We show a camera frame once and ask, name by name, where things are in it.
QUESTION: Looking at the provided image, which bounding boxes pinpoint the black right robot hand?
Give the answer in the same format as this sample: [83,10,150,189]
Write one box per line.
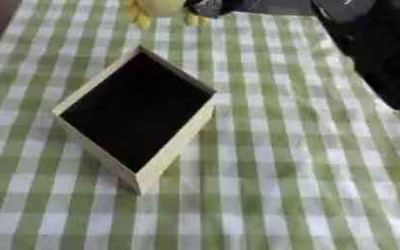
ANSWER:
[182,0,248,19]

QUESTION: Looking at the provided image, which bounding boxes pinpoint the tan cardboard box black inside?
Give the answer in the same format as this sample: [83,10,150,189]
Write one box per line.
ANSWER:
[50,44,220,196]

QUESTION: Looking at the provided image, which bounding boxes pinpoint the yellow soft toy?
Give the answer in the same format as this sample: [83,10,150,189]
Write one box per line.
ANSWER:
[118,0,213,30]

